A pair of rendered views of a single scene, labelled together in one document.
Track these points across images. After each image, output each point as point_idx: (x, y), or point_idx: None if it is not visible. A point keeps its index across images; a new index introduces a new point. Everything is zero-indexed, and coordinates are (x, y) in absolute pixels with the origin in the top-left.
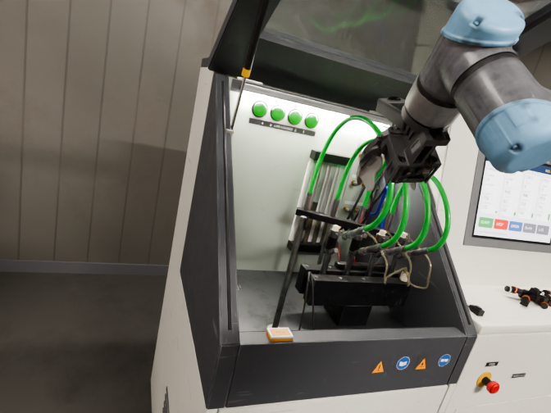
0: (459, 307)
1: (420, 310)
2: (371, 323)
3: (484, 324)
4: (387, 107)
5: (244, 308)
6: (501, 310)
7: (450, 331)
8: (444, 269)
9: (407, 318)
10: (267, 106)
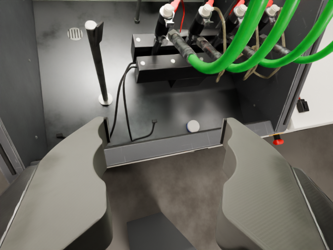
0: (284, 110)
1: (252, 84)
2: (205, 81)
3: (298, 126)
4: None
5: (81, 69)
6: (330, 97)
7: (261, 128)
8: (296, 69)
9: (240, 81)
10: None
